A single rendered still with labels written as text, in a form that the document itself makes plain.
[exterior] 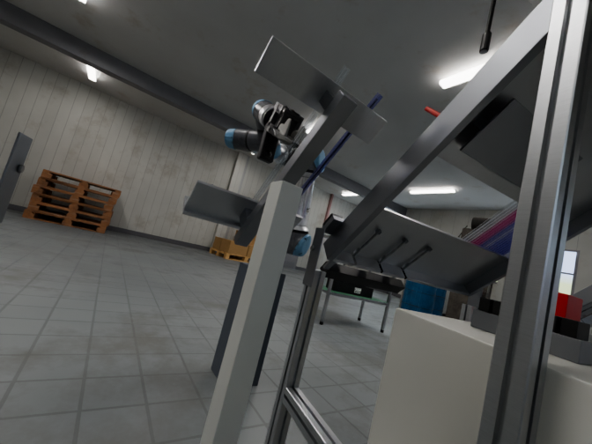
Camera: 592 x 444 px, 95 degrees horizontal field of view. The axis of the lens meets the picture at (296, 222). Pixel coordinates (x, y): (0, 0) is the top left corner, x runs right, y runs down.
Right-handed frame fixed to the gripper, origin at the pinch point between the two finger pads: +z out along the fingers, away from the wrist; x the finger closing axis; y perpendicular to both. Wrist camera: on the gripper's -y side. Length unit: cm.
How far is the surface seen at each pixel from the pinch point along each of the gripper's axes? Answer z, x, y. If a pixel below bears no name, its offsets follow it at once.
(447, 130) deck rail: 23.3, 17.2, 19.1
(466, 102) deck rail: 23.4, 16.8, 24.8
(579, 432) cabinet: 64, 14, -5
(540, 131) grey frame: 41.5, 10.9, 21.2
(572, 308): 37, 123, -3
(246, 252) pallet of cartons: -538, 292, -385
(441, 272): 15, 71, -15
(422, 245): 15, 49, -7
